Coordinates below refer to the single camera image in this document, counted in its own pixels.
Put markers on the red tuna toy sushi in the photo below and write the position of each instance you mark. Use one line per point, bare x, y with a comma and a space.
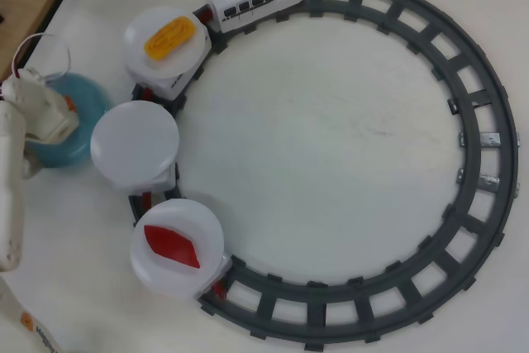
173, 245

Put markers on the white carton orange logo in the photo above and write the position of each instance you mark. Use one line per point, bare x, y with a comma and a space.
29, 324

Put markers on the blue round dish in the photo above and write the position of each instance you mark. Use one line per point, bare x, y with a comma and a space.
89, 101

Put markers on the orange salmon toy sushi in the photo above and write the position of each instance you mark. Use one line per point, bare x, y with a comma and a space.
69, 104

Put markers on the white moving gripper finger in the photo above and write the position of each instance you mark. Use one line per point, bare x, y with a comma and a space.
53, 132

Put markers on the white fixed gripper finger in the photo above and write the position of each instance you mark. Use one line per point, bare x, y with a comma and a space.
58, 107

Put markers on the yellow egg toy sushi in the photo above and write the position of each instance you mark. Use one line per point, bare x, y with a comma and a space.
169, 36

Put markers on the grey circular toy train track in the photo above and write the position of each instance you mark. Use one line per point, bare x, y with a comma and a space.
467, 76

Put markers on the white plate train wagon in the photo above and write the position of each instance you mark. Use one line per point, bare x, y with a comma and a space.
132, 142
165, 278
140, 39

